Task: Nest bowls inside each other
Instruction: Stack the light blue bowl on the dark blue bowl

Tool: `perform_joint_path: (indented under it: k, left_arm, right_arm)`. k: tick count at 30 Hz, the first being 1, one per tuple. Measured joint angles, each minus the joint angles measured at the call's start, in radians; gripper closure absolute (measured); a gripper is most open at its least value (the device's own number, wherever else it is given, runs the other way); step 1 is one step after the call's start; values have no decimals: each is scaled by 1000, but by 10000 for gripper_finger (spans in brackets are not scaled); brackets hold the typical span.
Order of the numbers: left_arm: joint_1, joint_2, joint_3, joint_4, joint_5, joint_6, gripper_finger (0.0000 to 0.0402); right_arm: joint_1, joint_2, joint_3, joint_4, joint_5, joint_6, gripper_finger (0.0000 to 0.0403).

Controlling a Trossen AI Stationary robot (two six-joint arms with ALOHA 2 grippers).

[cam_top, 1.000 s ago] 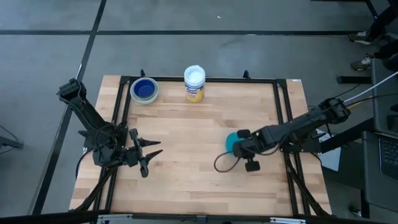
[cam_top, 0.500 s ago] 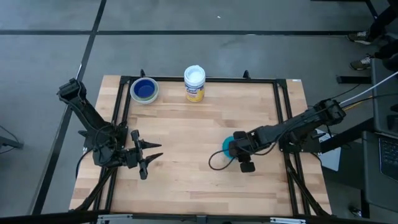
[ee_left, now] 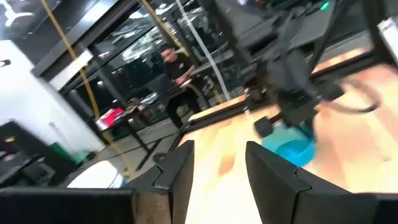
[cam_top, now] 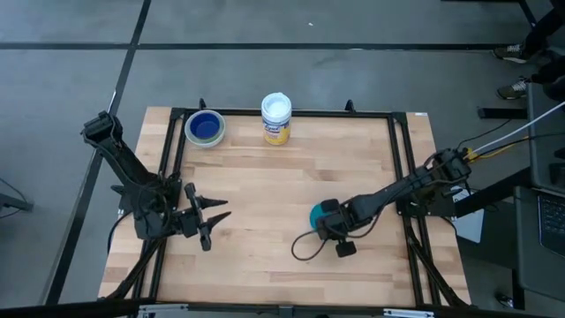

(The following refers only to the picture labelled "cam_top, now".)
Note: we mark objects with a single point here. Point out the black floor bar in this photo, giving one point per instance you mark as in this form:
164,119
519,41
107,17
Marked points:
501,113

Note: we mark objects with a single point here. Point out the teal plastic bowl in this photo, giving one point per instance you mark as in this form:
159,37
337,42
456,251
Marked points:
314,216

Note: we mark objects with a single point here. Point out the person's shoe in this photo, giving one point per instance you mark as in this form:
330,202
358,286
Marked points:
514,89
511,53

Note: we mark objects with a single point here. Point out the black rail with silver brackets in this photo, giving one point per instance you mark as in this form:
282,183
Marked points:
282,310

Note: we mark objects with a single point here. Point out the blue plastic bowl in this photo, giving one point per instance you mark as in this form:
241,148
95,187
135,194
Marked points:
205,126

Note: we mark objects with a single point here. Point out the grey metal cart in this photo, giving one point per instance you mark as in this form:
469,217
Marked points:
545,146

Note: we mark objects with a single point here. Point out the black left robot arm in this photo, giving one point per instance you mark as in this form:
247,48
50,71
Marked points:
123,161

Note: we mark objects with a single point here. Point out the white yellow wipes canister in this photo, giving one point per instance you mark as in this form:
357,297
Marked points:
276,119

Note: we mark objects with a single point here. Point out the black slanted support beam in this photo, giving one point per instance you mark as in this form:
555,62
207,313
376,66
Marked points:
499,192

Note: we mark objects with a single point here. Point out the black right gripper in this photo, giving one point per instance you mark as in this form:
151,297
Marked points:
337,223

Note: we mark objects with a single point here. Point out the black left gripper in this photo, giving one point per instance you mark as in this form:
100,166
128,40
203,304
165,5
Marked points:
194,221

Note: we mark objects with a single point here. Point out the black stand foot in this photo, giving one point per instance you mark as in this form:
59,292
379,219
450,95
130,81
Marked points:
15,203

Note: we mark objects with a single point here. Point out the black aluminium table frame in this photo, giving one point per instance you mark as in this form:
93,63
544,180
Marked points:
318,113

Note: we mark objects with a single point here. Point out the black laptop keyboard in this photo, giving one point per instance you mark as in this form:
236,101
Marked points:
552,223

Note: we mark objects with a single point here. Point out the white plastic bowl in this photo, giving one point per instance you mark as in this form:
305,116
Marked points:
188,133

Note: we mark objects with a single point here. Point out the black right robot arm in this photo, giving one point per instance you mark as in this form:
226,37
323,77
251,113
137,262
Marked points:
397,190

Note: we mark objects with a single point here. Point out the person's leg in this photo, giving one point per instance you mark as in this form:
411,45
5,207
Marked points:
552,73
545,26

